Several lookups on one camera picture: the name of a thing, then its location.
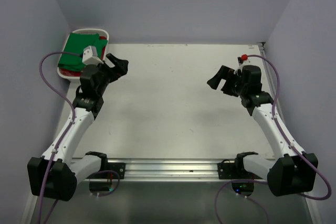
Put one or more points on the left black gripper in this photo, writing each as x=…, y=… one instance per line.
x=109, y=68

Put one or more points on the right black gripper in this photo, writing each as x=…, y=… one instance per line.
x=230, y=83

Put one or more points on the green t shirt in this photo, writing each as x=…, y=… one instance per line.
x=78, y=49

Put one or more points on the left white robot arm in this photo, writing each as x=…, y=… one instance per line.
x=53, y=175

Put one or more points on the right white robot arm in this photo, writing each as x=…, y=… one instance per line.
x=292, y=171

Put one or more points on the white plastic basket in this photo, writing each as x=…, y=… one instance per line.
x=82, y=47

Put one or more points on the red t shirt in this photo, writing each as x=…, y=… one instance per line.
x=69, y=73

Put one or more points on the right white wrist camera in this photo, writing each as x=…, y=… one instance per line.
x=242, y=61

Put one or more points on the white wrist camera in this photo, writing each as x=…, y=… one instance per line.
x=90, y=56
x=242, y=61

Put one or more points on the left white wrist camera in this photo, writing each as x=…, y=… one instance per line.
x=90, y=56

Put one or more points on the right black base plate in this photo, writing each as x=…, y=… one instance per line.
x=227, y=170

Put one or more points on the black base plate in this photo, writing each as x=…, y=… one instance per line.
x=227, y=170
x=118, y=168

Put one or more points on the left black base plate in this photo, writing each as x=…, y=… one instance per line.
x=118, y=168

